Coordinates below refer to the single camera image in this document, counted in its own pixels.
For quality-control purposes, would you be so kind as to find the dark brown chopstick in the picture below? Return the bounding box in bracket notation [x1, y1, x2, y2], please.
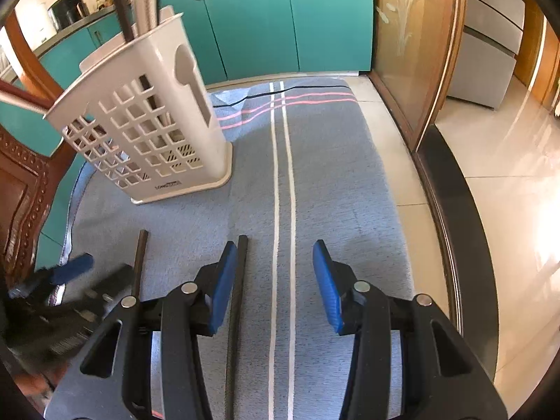
[106, 0, 135, 42]

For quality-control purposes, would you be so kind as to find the white plastic utensil basket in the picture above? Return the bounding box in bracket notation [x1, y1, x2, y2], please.
[44, 5, 233, 205]

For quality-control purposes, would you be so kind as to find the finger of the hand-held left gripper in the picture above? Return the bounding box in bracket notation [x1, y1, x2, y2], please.
[9, 254, 95, 302]
[83, 264, 134, 311]

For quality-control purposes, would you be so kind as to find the wooden framed glass door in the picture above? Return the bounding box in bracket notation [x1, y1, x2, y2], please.
[372, 0, 467, 149]

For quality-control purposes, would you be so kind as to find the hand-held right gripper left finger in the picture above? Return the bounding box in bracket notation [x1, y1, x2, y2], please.
[79, 240, 239, 420]

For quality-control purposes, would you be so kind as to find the silver refrigerator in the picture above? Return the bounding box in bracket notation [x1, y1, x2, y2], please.
[446, 0, 526, 110]

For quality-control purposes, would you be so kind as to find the carved wooden chair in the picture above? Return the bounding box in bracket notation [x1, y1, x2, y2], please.
[0, 9, 88, 281]

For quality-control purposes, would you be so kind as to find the black kitchen appliance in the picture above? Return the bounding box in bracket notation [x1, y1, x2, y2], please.
[47, 0, 82, 31]

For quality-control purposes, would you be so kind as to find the black chopstick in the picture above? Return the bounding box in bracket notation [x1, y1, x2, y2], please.
[135, 229, 149, 305]
[224, 235, 249, 420]

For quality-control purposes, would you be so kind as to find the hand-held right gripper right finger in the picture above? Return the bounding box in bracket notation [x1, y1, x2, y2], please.
[312, 239, 508, 420]

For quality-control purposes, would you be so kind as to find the blue striped towel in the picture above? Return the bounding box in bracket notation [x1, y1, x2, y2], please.
[44, 76, 416, 420]

